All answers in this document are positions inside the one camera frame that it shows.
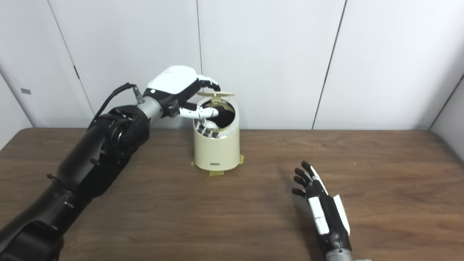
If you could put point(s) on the black wall panel hinge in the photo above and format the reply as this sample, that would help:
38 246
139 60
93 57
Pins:
76 72

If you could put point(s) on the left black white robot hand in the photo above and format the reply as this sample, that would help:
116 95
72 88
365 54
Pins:
170 81

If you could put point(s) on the round cream bin lid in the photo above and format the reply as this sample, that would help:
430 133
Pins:
221 94

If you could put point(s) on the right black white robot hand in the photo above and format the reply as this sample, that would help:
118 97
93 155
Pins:
333 221

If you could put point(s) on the small grey wall label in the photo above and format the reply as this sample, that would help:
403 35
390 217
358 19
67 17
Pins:
25 91

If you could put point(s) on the cream-colored round bin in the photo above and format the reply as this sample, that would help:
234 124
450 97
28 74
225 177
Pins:
217 152

